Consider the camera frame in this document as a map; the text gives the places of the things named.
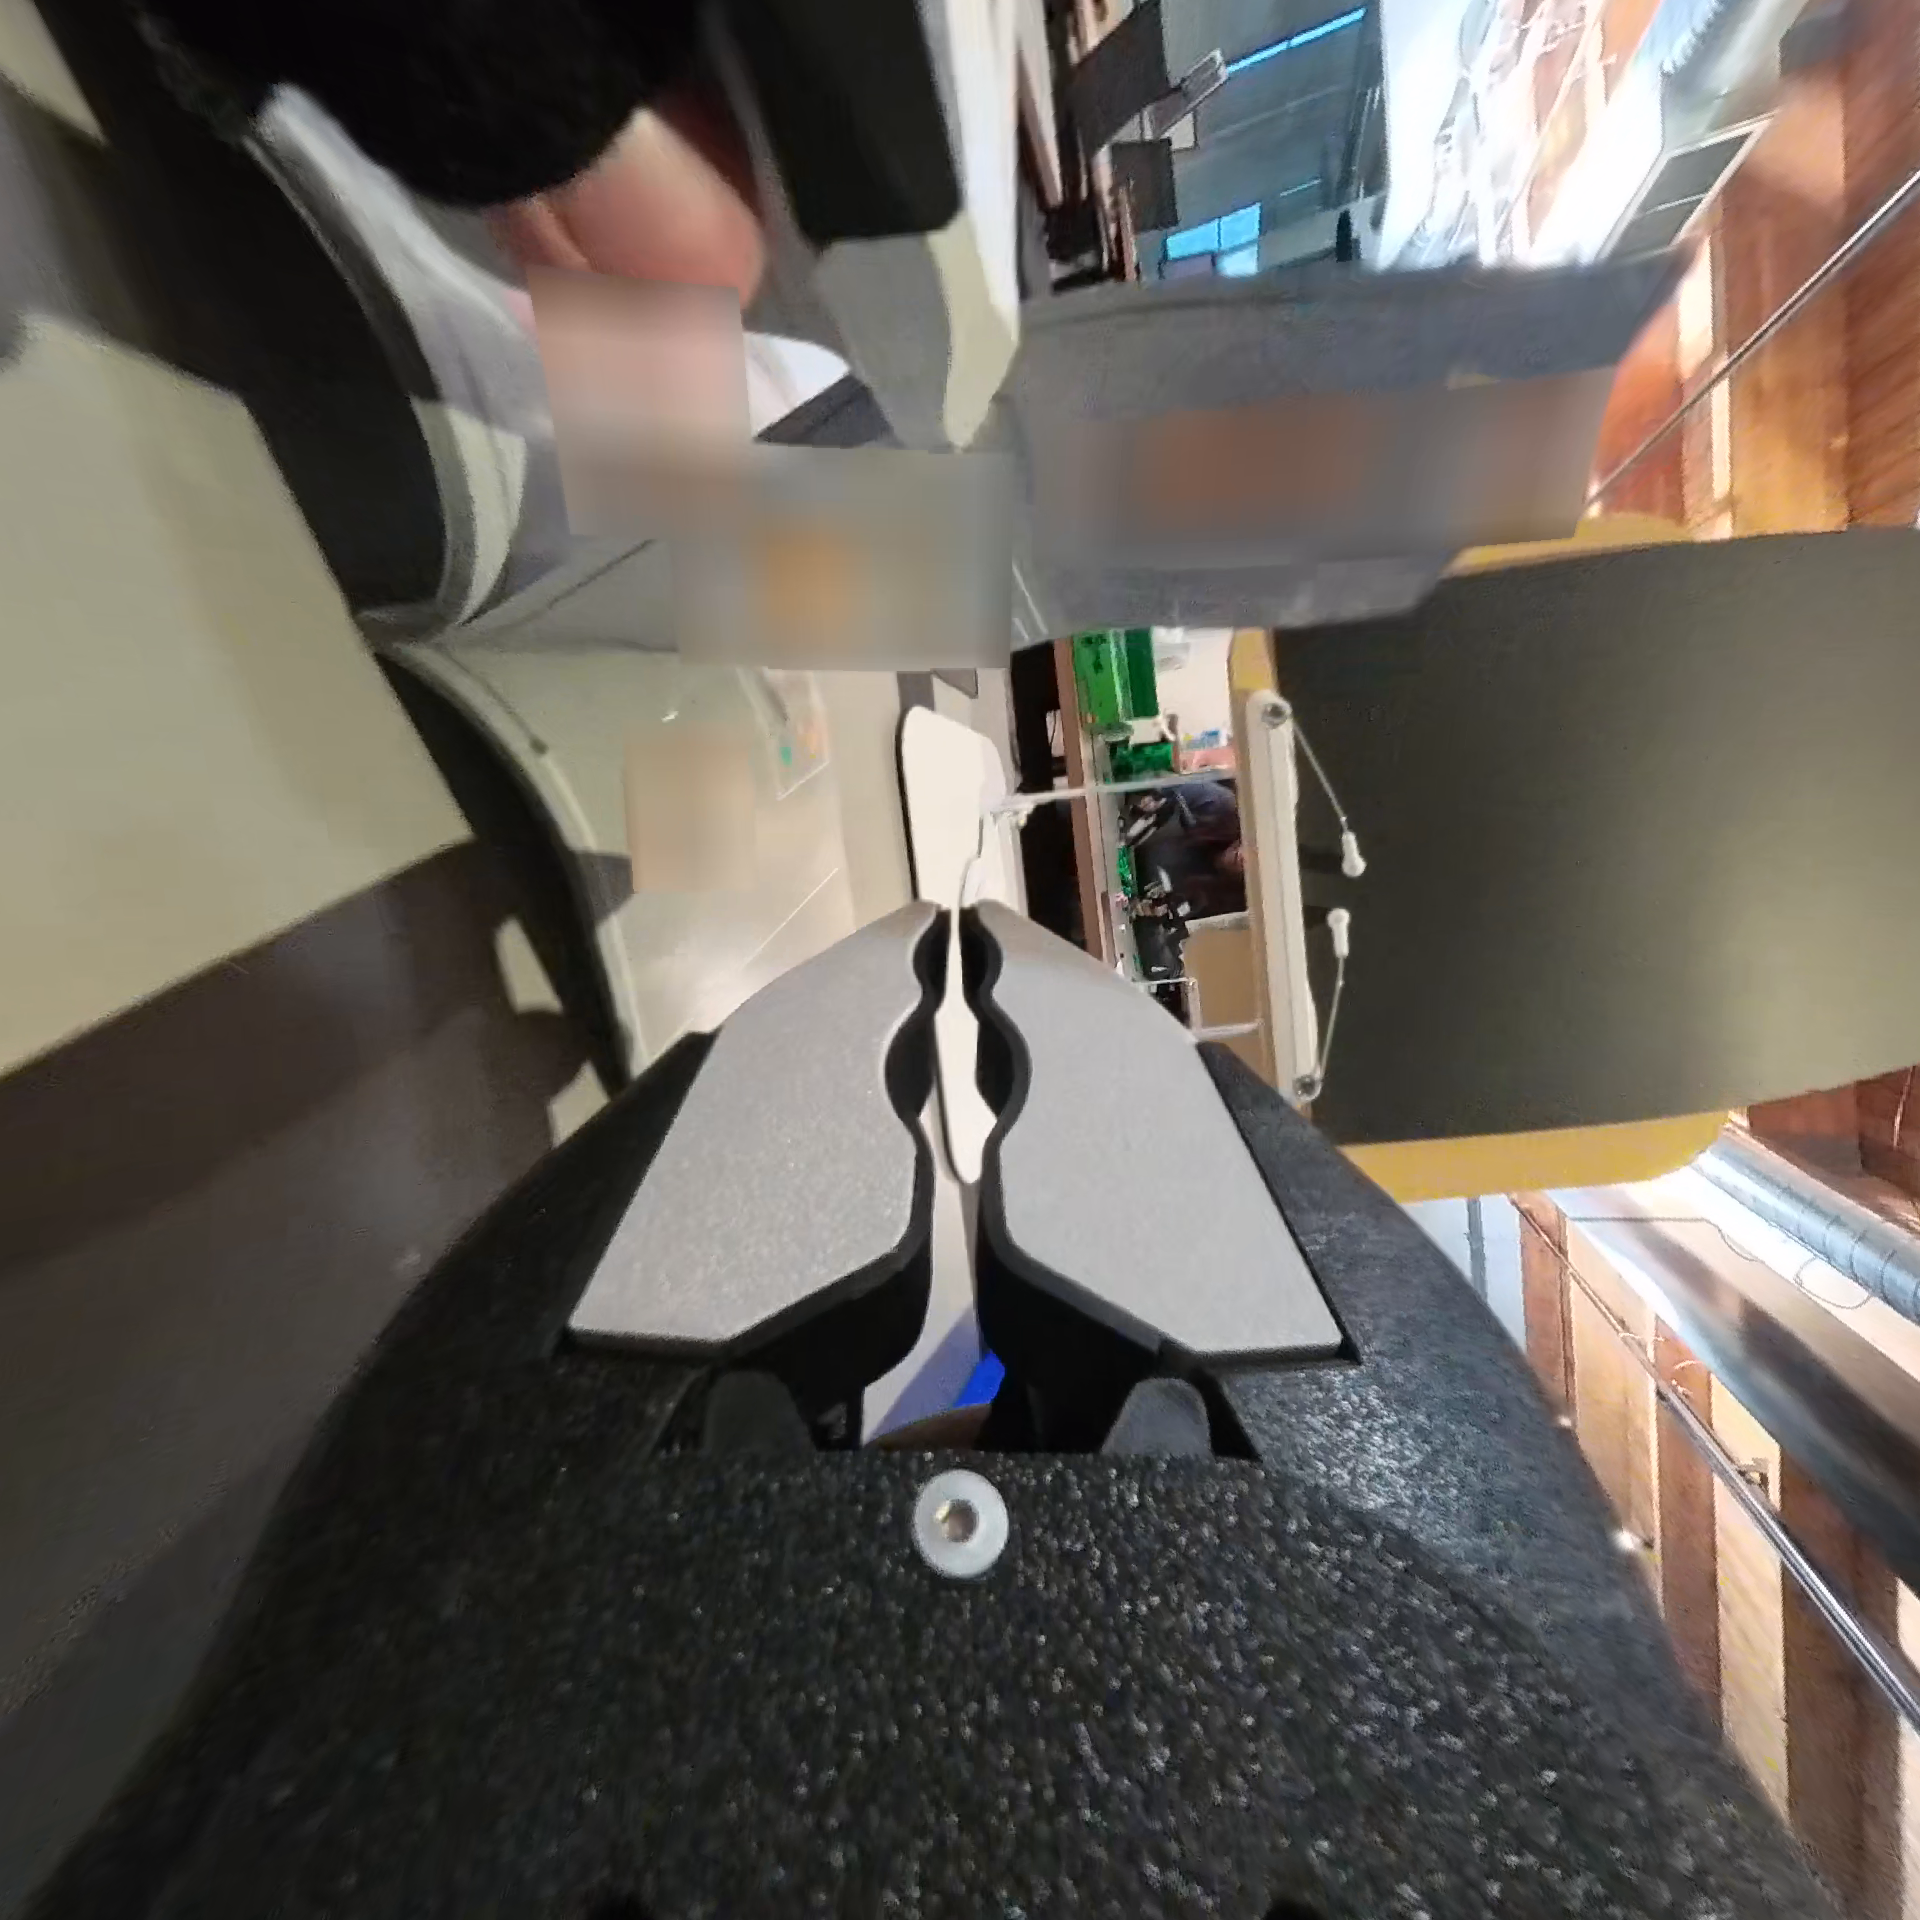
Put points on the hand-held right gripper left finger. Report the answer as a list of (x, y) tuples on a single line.
[(752, 1184)]

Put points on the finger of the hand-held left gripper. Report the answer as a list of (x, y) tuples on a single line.
[(939, 329)]

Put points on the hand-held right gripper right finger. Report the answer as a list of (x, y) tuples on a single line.
[(1170, 1184)]

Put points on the blue storage bin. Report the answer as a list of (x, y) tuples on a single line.
[(985, 1377)]

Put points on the grey instruction booklet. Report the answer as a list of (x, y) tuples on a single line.
[(1352, 322)]

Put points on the grey desk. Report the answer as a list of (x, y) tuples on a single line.
[(148, 602)]

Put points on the person's left hand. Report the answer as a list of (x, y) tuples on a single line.
[(647, 212)]

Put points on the green building set box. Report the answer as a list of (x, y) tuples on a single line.
[(1120, 684)]

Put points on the white board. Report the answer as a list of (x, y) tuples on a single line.
[(960, 840)]

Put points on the silver duct pipe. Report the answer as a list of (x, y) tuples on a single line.
[(1828, 1223)]

